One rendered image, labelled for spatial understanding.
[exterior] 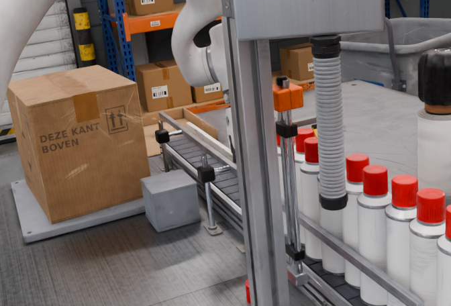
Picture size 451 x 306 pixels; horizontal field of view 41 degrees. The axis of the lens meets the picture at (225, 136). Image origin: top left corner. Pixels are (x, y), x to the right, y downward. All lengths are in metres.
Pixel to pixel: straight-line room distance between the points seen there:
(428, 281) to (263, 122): 0.29
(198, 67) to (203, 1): 0.16
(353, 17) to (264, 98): 0.17
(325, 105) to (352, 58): 2.67
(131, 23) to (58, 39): 0.86
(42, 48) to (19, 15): 4.17
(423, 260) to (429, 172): 0.39
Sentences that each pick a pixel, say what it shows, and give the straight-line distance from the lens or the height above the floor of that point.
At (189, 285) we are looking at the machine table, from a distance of 1.10.
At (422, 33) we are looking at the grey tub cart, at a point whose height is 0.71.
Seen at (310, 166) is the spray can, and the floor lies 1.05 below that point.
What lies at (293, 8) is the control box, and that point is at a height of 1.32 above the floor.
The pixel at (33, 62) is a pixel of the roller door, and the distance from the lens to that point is 5.09.
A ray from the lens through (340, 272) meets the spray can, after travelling 1.00.
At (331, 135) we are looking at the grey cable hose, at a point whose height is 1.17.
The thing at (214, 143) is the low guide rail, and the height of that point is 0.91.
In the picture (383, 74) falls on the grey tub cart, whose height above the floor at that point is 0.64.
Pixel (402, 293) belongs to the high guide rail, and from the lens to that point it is 0.81.
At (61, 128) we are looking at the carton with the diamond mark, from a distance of 1.33.
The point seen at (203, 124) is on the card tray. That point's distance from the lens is 1.89.
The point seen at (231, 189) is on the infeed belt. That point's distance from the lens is 1.33.
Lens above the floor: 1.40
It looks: 18 degrees down
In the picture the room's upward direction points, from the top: 6 degrees counter-clockwise
